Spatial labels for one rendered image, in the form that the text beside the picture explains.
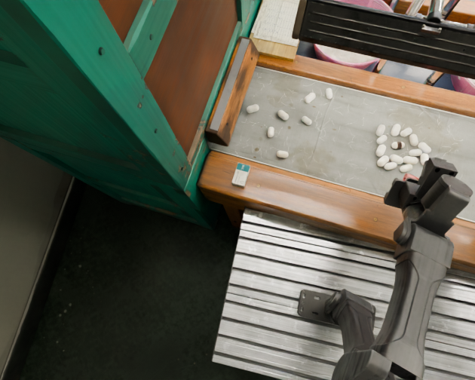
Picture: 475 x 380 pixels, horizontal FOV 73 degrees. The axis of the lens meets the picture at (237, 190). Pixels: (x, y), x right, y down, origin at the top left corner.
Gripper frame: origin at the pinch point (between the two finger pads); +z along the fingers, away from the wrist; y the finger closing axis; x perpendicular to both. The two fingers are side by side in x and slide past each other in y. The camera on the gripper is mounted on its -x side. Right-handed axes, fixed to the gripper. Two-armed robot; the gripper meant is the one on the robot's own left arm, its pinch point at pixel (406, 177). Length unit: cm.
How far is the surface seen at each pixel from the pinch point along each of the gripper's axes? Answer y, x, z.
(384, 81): 7.7, -13.5, 29.1
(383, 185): 1.3, 8.0, 8.1
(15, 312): 122, 103, -15
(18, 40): 56, -26, -46
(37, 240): 125, 80, 7
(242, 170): 38.8, 10.0, -1.1
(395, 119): 1.7, -5.3, 23.5
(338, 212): 11.7, 13.6, -2.2
